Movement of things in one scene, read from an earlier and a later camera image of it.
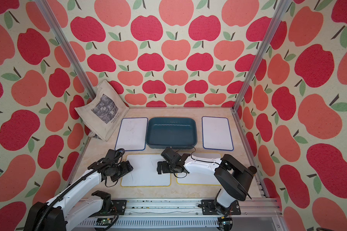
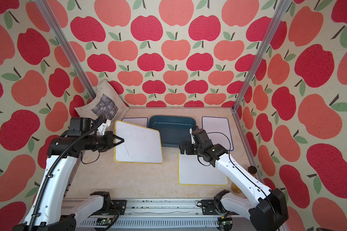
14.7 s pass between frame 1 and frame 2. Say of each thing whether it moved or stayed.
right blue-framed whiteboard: stayed
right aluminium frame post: stayed
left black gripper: moved
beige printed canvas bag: stayed
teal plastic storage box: stayed
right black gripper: moved
